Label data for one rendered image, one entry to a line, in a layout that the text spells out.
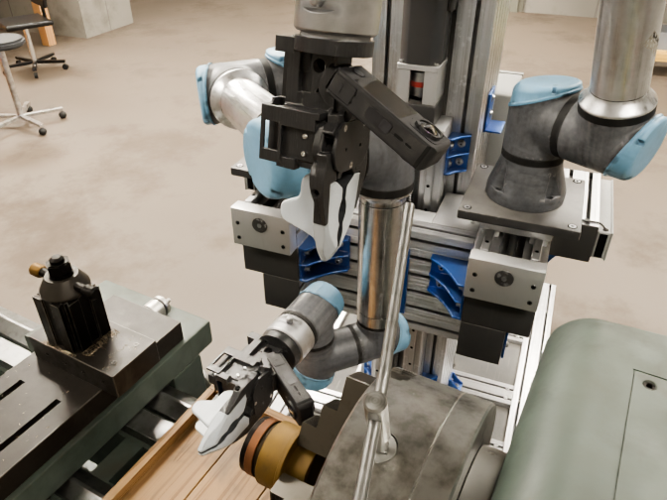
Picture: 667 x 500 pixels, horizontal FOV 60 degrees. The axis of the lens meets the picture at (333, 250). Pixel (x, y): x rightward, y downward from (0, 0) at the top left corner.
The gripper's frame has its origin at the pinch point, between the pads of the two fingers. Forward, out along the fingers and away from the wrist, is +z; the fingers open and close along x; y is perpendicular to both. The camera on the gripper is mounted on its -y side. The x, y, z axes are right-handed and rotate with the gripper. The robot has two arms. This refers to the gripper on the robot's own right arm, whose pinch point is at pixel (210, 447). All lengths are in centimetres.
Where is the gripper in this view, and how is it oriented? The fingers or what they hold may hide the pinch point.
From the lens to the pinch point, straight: 82.0
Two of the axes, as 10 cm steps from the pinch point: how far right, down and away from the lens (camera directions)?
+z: -4.8, 4.9, -7.3
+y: -8.8, -2.7, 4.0
